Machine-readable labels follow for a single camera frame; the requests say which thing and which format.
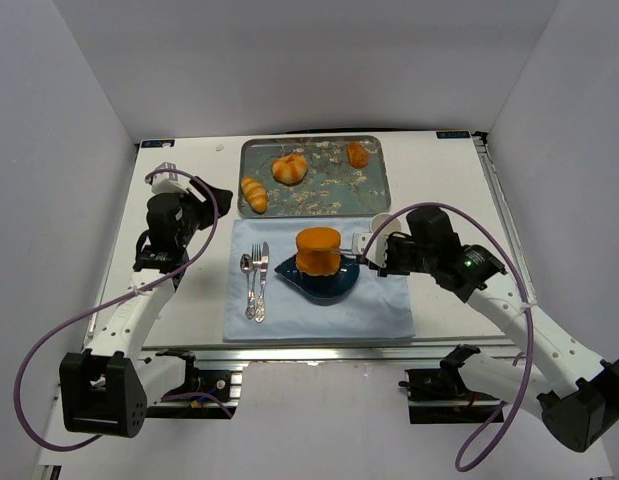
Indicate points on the silver metal tongs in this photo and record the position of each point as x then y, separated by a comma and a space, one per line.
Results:
347, 252

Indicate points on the silver fork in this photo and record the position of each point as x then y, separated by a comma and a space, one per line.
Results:
256, 260

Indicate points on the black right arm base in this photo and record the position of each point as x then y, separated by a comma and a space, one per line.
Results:
432, 400

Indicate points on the light blue cloth placemat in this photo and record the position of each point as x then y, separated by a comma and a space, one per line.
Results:
376, 307

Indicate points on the silver spoon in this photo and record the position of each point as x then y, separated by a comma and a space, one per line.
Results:
247, 267

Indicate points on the pink ceramic mug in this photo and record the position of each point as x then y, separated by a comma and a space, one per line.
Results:
381, 222

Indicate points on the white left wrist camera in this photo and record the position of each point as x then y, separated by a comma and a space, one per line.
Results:
167, 181

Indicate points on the silver table knife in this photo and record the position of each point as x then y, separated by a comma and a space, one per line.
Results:
263, 267

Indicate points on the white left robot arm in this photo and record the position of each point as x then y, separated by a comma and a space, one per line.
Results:
108, 388

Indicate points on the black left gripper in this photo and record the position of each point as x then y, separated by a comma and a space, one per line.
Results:
198, 206

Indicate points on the dark blue leaf plate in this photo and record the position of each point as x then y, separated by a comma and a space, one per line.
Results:
320, 288

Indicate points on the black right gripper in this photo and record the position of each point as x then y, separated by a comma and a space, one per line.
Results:
389, 255

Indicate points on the small brown pastry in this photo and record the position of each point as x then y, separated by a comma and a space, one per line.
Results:
358, 156

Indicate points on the floral metal tray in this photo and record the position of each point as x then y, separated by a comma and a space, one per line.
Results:
331, 186

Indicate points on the orange cylindrical cake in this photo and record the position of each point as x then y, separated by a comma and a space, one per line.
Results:
317, 251

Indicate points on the striped long bread roll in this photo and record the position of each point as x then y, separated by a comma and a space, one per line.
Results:
255, 194

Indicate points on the round knotted bread bun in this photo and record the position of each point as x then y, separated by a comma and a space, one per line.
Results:
290, 169

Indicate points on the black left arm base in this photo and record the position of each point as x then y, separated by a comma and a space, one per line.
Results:
209, 387

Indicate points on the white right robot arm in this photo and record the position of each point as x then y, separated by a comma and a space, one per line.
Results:
573, 390

